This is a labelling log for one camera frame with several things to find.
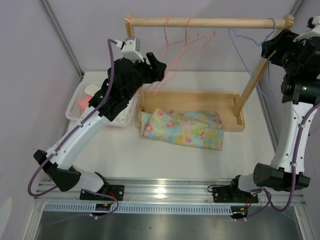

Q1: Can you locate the pink garment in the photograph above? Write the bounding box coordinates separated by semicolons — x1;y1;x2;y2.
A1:
77;95;92;114

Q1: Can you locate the white slotted cable duct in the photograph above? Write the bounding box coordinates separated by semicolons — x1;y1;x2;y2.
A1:
44;202;233;216

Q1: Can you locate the blue wire hanger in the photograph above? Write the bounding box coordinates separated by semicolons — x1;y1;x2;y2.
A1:
227;17;277;106

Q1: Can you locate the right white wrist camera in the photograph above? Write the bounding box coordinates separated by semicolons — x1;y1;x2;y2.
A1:
293;16;320;42

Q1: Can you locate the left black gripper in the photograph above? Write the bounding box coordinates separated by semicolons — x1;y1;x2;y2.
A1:
123;52;166;101

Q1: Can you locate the floral pastel skirt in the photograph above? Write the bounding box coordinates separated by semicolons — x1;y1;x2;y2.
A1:
138;108;224;151

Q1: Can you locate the right pink wire hanger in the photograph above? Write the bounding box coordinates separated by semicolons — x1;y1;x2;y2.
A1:
152;16;216;96

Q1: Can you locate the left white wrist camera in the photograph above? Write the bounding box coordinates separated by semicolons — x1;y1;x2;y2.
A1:
116;36;144;63

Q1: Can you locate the white plastic basket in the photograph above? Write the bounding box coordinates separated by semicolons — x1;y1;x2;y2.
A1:
65;80;138;128

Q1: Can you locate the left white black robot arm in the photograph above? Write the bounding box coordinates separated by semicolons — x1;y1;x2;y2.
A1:
33;52;167;200

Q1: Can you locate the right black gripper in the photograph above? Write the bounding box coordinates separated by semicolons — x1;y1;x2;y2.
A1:
261;28;310;75

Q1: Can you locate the left pink wire hanger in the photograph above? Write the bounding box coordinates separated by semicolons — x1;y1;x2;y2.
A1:
160;16;195;77

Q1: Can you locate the pink wire hanger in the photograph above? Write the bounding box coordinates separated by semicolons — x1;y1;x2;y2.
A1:
152;16;216;96
160;16;195;77

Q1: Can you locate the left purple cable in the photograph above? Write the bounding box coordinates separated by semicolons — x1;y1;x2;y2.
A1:
27;38;121;198

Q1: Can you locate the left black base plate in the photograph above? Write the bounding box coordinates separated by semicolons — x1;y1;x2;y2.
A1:
79;184;125;201

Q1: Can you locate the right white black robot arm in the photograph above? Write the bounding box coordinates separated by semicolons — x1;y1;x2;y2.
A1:
228;26;320;202

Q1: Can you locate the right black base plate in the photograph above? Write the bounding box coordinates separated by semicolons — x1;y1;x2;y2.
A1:
207;185;259;204

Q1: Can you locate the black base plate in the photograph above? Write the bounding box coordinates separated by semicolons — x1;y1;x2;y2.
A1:
207;185;259;204
79;184;125;201

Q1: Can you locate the wooden hanger rack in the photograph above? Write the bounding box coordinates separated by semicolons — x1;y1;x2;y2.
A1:
124;13;295;132

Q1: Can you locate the white crumpled garment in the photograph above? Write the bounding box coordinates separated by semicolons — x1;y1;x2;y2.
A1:
84;84;133;124

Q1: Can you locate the aluminium mounting rail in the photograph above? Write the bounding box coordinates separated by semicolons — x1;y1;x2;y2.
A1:
33;178;307;207

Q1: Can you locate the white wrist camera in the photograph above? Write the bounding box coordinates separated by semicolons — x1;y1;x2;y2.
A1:
293;16;320;42
116;36;144;63

